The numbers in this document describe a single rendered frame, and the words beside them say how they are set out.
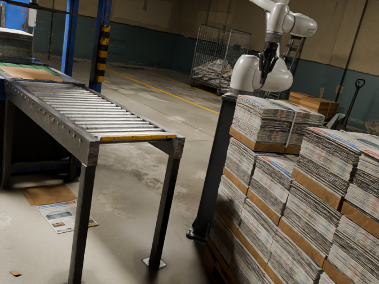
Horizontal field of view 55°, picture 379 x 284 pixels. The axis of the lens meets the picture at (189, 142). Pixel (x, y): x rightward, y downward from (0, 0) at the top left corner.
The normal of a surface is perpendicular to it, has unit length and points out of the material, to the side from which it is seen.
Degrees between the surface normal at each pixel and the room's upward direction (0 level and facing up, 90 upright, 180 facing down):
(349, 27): 90
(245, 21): 90
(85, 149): 90
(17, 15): 90
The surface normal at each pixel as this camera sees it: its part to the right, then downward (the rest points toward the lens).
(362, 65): -0.75, 0.04
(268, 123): 0.32, 0.33
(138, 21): 0.63, 0.33
